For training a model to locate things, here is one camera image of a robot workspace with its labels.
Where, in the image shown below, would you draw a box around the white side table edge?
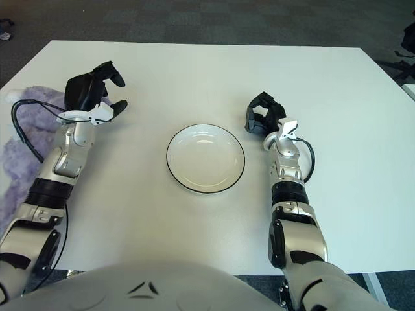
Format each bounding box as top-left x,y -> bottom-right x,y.
401,82 -> 415,103

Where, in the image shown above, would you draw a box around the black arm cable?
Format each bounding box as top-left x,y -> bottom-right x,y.
296,137 -> 315,182
11,98 -> 91,163

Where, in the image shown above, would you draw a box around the white table leg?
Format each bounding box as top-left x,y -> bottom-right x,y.
361,273 -> 388,307

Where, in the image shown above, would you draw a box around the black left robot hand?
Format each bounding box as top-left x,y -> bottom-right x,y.
64,60 -> 129,121

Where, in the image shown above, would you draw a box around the purple plush bunny doll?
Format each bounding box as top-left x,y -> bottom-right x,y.
0,84 -> 67,227

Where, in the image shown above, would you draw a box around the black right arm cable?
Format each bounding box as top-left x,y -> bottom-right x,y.
296,137 -> 315,182

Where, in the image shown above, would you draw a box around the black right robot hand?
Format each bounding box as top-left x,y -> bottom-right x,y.
243,91 -> 288,133

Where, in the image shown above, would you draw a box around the black tripod stand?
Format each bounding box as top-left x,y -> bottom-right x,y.
375,27 -> 415,80

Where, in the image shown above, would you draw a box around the white plate with black rim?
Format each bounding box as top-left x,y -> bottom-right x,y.
165,123 -> 246,195

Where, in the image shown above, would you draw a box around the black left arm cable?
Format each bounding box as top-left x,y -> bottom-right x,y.
11,98 -> 91,163

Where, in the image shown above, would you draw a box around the silver robot torso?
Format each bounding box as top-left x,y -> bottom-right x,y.
6,260 -> 283,311

